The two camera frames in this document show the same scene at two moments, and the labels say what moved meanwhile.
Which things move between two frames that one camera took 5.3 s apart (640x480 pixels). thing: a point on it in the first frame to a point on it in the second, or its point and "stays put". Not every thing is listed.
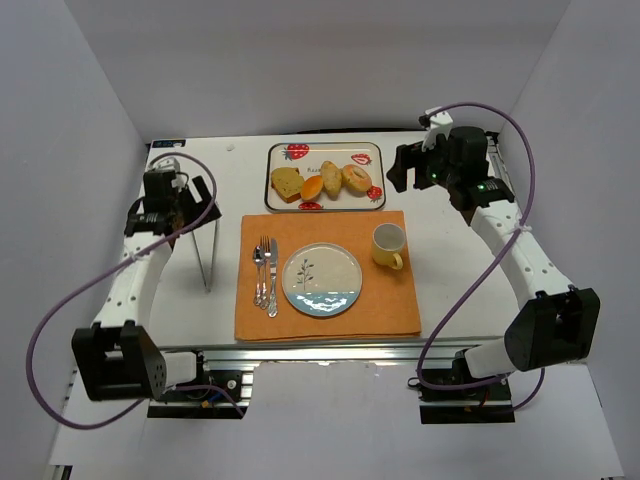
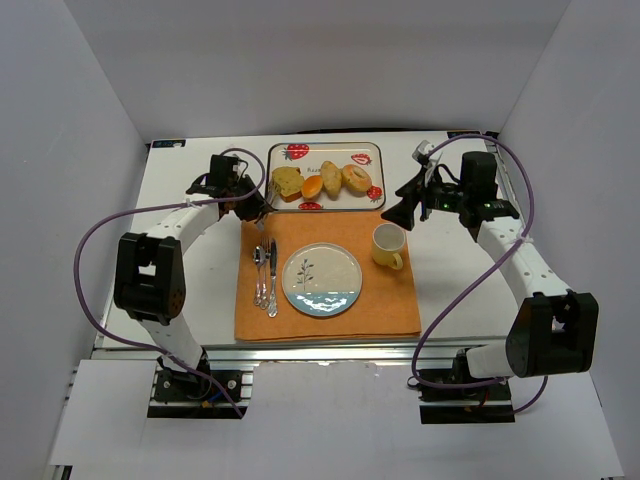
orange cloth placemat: x=386 y=307 stays put
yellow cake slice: x=287 y=183 stays put
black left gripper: x=189 y=201 to x=253 y=198
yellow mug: x=387 y=243 stays put
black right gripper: x=415 y=163 to x=420 y=198
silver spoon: x=258 y=254 stays put
